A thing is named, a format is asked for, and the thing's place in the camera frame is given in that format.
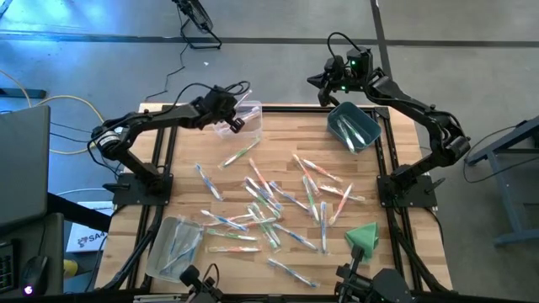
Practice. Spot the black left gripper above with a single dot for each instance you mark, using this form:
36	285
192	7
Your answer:
219	107

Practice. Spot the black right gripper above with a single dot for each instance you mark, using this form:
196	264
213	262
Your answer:
351	73

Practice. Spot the blue toothbrush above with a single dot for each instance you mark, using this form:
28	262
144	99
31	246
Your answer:
181	256
223	219
172	246
322	227
264	192
190	242
288	195
295	236
208	182
292	272

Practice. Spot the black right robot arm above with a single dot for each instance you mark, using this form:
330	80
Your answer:
404	101

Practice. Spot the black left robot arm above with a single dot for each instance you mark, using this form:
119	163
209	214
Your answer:
160	118

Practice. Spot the clear plastic container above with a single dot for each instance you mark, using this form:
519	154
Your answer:
252	131

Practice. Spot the teal plastic bin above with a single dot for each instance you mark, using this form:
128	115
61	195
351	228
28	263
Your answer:
366	126

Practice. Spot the black floor fan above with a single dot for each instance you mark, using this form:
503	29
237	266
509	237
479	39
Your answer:
195	17

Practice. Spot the clear shallow plastic tray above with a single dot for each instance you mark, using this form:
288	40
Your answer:
153	252

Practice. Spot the green folded cloth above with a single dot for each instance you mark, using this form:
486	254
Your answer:
364	235

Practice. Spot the white sheet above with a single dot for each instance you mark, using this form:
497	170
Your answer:
97	205

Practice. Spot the black desk beam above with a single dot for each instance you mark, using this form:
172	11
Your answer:
78	212

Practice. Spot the white printed box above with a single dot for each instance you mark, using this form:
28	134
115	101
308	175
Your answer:
86	240

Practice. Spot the blue grey metal table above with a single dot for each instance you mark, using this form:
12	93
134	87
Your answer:
503	185

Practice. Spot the black desk top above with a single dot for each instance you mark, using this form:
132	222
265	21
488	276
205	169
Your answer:
50	235

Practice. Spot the grey monitor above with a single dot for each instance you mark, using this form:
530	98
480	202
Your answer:
23	164

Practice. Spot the dark floor bar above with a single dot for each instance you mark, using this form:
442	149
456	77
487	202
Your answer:
21	93

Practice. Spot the yellow object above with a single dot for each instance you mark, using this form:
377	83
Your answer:
70	268

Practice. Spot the black computer mouse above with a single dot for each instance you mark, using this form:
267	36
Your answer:
35	271

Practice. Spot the black keyboard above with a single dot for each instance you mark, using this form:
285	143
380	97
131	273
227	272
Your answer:
6	267

